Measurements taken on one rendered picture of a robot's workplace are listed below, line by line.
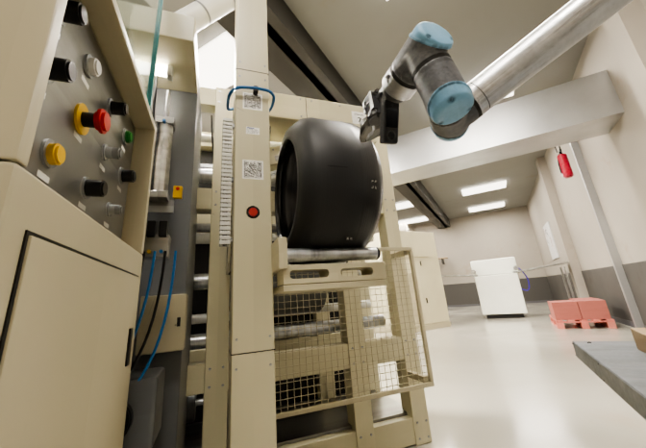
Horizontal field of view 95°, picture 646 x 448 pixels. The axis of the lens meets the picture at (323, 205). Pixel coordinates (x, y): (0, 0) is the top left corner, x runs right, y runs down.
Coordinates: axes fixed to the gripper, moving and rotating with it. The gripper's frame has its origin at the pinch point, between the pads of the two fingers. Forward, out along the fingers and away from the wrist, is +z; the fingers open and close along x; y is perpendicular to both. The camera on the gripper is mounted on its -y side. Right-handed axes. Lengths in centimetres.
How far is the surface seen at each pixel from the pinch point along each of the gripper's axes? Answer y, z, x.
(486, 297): -14, 499, -569
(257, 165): 4.4, 25.8, 30.2
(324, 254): -30.2, 22.4, 9.6
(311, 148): 1.1, 7.8, 15.0
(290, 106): 55, 46, 9
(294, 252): -29.4, 22.3, 19.6
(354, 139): 5.7, 6.7, -0.5
